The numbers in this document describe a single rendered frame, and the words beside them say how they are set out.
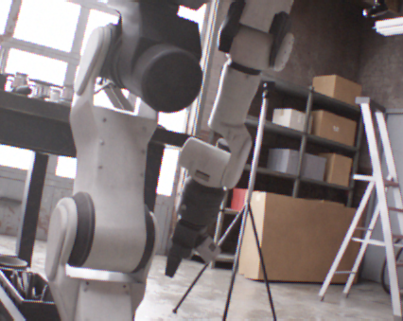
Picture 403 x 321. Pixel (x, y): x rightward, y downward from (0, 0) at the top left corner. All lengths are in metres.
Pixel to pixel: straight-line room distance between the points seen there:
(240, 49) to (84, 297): 0.53
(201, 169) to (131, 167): 0.14
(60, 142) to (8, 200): 3.29
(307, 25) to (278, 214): 2.53
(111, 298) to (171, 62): 0.44
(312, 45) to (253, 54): 5.55
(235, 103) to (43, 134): 0.69
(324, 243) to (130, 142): 4.47
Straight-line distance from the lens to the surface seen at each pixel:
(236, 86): 0.99
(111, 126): 1.02
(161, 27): 0.95
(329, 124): 6.05
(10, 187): 4.84
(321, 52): 6.61
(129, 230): 0.98
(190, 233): 1.11
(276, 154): 5.79
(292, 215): 5.08
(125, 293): 1.03
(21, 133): 1.52
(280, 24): 0.97
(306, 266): 5.23
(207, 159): 1.06
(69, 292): 0.99
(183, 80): 0.91
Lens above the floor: 0.73
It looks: 4 degrees up
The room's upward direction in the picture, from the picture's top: 10 degrees clockwise
